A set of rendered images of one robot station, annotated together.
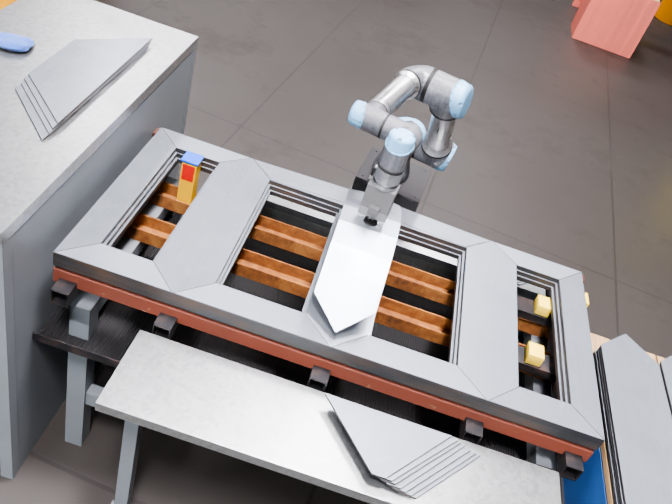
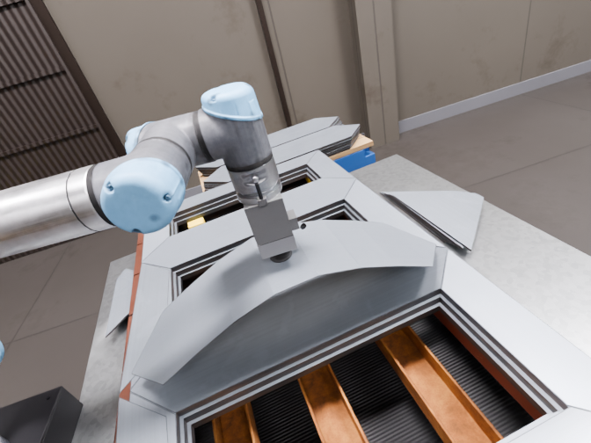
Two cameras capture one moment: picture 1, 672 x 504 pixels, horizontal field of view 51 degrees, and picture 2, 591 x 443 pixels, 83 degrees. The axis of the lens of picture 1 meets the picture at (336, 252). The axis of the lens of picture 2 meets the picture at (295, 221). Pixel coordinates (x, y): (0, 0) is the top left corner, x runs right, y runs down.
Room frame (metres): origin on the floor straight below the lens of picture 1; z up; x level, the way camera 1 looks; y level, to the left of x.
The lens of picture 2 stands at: (1.72, 0.43, 1.42)
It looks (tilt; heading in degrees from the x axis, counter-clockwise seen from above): 33 degrees down; 260
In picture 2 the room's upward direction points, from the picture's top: 16 degrees counter-clockwise
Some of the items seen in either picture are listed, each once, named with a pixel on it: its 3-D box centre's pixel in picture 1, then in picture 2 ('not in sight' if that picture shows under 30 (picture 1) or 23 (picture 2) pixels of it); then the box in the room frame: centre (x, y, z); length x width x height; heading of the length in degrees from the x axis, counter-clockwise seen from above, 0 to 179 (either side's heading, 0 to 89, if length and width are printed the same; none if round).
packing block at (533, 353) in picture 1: (534, 353); not in sight; (1.64, -0.69, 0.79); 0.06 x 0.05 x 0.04; 1
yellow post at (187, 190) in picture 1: (188, 184); not in sight; (1.89, 0.55, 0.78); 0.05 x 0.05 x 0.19; 1
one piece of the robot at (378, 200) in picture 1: (377, 198); (273, 213); (1.67, -0.06, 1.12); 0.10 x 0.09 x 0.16; 174
